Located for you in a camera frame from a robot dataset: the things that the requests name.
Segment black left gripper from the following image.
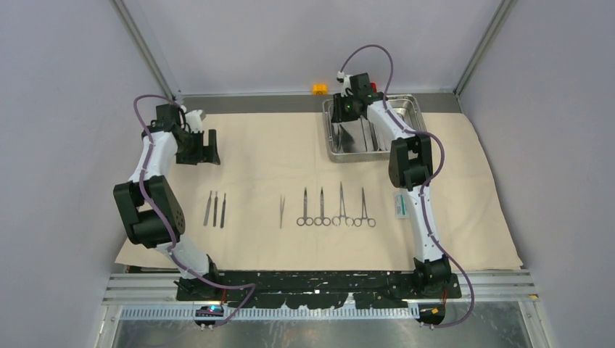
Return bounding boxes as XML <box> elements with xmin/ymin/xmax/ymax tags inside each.
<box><xmin>177</xmin><ymin>128</ymin><xmax>220</xmax><ymax>166</ymax></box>

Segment steel mesh instrument tray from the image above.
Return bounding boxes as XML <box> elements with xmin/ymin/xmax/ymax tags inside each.
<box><xmin>322</xmin><ymin>94</ymin><xmax>426</xmax><ymax>163</ymax></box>

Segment steel scalpel handle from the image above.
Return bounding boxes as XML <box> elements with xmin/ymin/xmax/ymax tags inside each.
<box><xmin>203</xmin><ymin>191</ymin><xmax>212</xmax><ymax>226</ymax></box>
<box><xmin>212</xmin><ymin>191</ymin><xmax>218</xmax><ymax>227</ymax></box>
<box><xmin>220</xmin><ymin>193</ymin><xmax>226</xmax><ymax>228</ymax></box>

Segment cream cloth wrap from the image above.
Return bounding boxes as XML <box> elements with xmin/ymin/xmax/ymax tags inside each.
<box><xmin>114</xmin><ymin>112</ymin><xmax>524</xmax><ymax>273</ymax></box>

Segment steel tweezers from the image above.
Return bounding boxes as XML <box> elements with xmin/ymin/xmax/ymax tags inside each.
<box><xmin>278</xmin><ymin>194</ymin><xmax>286</xmax><ymax>229</ymax></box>

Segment green white sterile packet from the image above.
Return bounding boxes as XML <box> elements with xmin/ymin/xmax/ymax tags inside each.
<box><xmin>394</xmin><ymin>191</ymin><xmax>409</xmax><ymax>220</ymax></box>

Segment long steel needle holder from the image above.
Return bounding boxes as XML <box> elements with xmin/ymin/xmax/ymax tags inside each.
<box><xmin>331</xmin><ymin>182</ymin><xmax>354</xmax><ymax>227</ymax></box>

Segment straight steel scissors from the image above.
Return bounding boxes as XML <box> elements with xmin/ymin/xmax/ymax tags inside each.
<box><xmin>314</xmin><ymin>188</ymin><xmax>331</xmax><ymax>226</ymax></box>

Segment steel hemostat clamp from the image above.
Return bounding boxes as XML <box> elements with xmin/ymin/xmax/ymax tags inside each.
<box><xmin>353</xmin><ymin>188</ymin><xmax>376</xmax><ymax>228</ymax></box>

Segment curved steel scissors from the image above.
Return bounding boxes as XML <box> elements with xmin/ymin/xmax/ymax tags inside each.
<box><xmin>296</xmin><ymin>188</ymin><xmax>314</xmax><ymax>227</ymax></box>

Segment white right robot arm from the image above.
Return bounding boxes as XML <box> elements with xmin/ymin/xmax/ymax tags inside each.
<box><xmin>331</xmin><ymin>72</ymin><xmax>452</xmax><ymax>298</ymax></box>

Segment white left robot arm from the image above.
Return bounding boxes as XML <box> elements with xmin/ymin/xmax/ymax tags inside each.
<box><xmin>113</xmin><ymin>104</ymin><xmax>223</xmax><ymax>300</ymax></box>

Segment steel forceps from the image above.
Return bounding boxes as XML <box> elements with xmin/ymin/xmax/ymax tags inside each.
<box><xmin>331</xmin><ymin>123</ymin><xmax>352</xmax><ymax>154</ymax></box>

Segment yellow block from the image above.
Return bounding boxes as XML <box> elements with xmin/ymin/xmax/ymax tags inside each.
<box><xmin>311</xmin><ymin>83</ymin><xmax>329</xmax><ymax>95</ymax></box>

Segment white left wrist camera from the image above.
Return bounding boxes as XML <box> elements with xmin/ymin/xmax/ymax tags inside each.
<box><xmin>185</xmin><ymin>109</ymin><xmax>204</xmax><ymax>133</ymax></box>

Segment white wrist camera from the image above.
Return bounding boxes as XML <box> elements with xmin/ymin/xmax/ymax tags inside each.
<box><xmin>185</xmin><ymin>109</ymin><xmax>204</xmax><ymax>133</ymax></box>
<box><xmin>336</xmin><ymin>71</ymin><xmax>355</xmax><ymax>97</ymax></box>

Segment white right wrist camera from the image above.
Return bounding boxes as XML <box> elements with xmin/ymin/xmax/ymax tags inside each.
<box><xmin>336</xmin><ymin>71</ymin><xmax>355</xmax><ymax>97</ymax></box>

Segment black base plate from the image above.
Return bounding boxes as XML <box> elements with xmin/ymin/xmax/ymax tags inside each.
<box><xmin>175</xmin><ymin>270</ymin><xmax>461</xmax><ymax>310</ymax></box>

